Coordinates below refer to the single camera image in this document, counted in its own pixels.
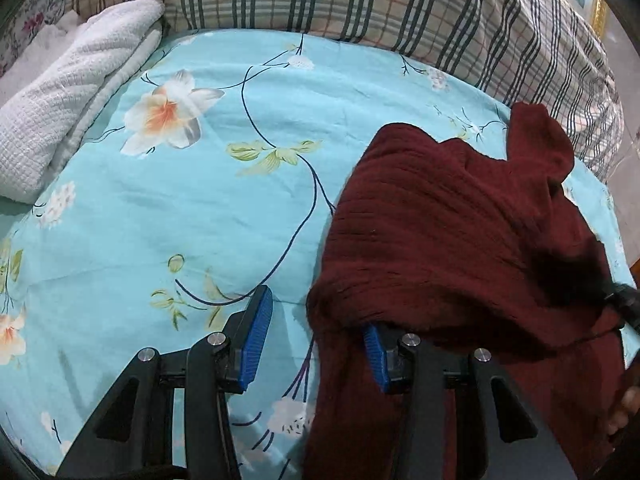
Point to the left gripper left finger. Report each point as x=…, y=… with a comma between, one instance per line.
x=166, y=415

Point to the white folded blanket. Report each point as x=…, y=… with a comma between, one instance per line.
x=43, y=123

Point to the dark red knit sweater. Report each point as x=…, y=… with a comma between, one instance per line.
x=467, y=251

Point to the light blue floral bedsheet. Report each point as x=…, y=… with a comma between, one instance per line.
x=218, y=170

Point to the pink floral patterned sheet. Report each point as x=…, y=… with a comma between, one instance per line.
x=23, y=25

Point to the operator's hand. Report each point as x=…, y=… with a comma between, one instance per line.
x=623, y=411

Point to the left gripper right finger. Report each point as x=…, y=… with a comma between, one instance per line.
x=463, y=417

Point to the plaid checkered quilt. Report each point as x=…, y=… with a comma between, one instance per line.
x=538, y=51

